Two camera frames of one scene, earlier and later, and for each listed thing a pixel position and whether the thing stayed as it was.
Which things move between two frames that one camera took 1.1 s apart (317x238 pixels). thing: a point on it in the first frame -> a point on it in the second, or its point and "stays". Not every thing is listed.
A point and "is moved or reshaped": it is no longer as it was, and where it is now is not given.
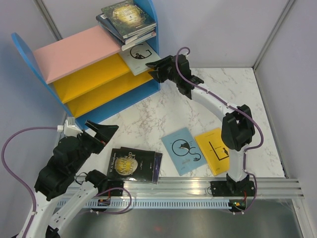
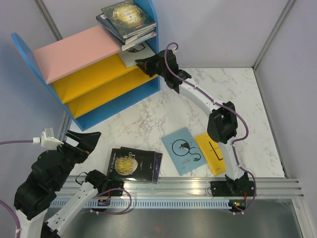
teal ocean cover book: [124, 47] stays
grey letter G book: [137, 57] is moved or reshaped
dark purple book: [158, 157] stays
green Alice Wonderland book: [128, 19] stays
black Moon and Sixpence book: [131, 164] stays
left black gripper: [104, 133] -> [87, 142]
